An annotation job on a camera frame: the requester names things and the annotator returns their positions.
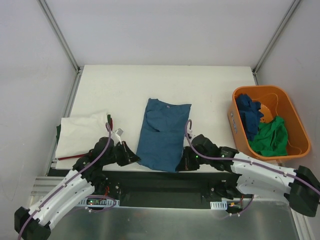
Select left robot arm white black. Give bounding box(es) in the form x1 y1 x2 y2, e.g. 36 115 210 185
14 137 140 240

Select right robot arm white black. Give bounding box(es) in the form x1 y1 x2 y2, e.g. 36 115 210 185
175 134 320 217

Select white folded t shirt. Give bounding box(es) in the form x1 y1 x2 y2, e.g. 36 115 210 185
55 111 113 161

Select dark blue t shirt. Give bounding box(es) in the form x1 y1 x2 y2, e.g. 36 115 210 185
235 94 264 141

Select dark green folded t shirt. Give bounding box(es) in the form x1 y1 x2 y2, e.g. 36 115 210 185
55 125 61 143

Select orange plastic basket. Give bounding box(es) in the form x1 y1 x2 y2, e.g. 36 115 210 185
227 85 311 162

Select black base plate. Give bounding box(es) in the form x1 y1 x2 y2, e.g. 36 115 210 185
94 170 251 209

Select left grey cable duct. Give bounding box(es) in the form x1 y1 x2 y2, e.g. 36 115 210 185
76 197 120 208

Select grey cable duct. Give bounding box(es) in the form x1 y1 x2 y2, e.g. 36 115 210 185
76 197 120 208
210 200 228 211

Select right grey cable duct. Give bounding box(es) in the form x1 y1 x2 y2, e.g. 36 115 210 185
210 200 228 211

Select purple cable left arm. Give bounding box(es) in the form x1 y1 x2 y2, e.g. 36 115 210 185
18 122 118 240

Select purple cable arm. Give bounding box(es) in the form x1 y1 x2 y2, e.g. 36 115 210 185
184 120 320 218
18 122 118 240

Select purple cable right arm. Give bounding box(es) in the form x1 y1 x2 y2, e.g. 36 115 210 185
184 120 320 218

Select left aluminium frame post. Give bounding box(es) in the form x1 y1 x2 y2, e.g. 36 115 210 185
37 0 83 75

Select aluminium frame post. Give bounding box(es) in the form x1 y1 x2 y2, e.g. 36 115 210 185
37 0 83 75
252 0 303 76

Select right aluminium frame post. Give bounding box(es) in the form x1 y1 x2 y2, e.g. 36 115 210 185
252 0 303 76

